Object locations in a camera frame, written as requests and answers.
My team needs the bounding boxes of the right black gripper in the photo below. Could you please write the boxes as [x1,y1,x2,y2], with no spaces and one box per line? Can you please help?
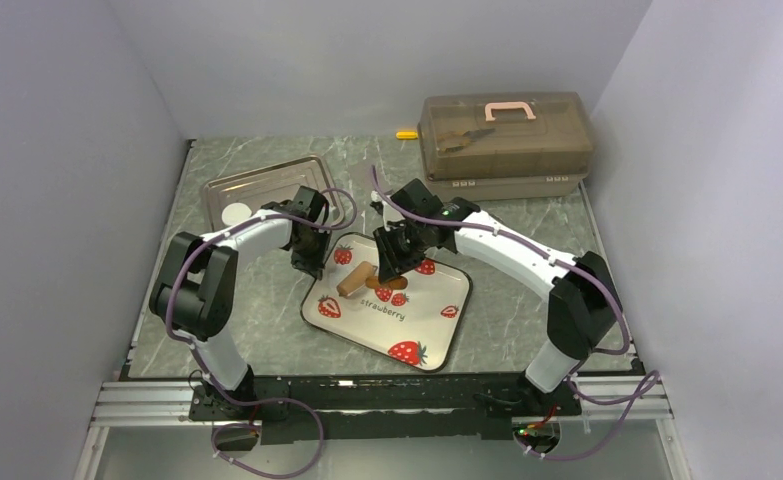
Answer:
[373,221,429,285]

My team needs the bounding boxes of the wooden rolling pin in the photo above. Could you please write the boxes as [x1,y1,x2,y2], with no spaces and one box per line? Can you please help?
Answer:
[335,261,409,297]

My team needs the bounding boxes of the strawberry pattern white tray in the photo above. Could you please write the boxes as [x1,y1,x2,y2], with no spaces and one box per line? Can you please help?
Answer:
[301,233,472,372]

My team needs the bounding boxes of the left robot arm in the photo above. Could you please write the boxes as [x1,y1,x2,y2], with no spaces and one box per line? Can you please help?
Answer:
[148,187,330,420]

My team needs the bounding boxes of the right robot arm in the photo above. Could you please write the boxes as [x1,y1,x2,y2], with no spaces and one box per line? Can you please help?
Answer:
[371,180,630,415]

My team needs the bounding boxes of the flat round dough wrapper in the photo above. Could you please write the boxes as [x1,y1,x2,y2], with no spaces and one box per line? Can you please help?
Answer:
[221,202,253,227]

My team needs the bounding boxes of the steel baking tray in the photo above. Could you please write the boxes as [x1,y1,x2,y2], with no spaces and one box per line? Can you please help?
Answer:
[201,155,335,231]

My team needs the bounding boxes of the brown translucent tool box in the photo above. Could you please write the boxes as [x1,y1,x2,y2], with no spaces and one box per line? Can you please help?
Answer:
[418,92,595,201]

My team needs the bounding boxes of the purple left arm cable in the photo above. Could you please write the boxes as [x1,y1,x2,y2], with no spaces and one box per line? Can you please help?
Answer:
[164,188,359,478]

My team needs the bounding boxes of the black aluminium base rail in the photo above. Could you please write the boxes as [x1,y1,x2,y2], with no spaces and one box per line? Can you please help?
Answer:
[91,374,673,445]

